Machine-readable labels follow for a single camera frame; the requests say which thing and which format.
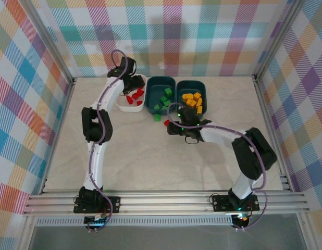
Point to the yellow lego brick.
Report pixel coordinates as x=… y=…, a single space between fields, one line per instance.
x=196 y=95
x=199 y=109
x=199 y=101
x=191 y=104

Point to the green lego brick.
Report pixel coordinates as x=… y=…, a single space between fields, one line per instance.
x=157 y=117
x=168 y=91
x=166 y=104
x=158 y=106
x=163 y=99

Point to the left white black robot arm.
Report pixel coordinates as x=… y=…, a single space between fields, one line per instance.
x=96 y=161

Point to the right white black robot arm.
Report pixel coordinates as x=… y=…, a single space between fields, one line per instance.
x=252 y=156

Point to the teal plastic container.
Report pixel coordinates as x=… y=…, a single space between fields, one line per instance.
x=155 y=88
x=188 y=87

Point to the white plastic container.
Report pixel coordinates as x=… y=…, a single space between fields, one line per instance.
x=124 y=106

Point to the controller circuit board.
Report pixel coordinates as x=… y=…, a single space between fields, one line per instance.
x=98 y=221
x=240 y=218

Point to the aluminium mounting rail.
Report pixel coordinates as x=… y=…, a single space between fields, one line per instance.
x=163 y=201

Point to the aluminium table side rail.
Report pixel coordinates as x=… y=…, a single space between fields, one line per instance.
x=270 y=130
x=64 y=125

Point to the aluminium frame post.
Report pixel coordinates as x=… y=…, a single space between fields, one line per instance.
x=278 y=39
x=49 y=41

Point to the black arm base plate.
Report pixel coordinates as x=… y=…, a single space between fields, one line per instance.
x=112 y=204
x=221 y=203

